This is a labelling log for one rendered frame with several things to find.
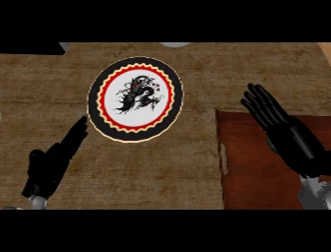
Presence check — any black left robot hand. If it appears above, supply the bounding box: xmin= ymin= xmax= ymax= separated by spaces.
xmin=20 ymin=115 xmax=90 ymax=201

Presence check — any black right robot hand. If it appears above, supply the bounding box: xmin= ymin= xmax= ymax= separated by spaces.
xmin=239 ymin=83 xmax=331 ymax=180

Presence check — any reddish-brown tray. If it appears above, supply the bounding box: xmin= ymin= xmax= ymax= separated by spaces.
xmin=212 ymin=108 xmax=331 ymax=211

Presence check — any black-rimmed dragon print plate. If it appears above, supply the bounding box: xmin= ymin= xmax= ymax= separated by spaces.
xmin=85 ymin=56 xmax=186 ymax=144

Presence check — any black appliance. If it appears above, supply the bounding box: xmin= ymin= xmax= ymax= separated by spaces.
xmin=0 ymin=42 xmax=66 ymax=56

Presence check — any pale grey round object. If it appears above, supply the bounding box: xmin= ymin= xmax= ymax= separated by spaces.
xmin=158 ymin=42 xmax=192 ymax=49

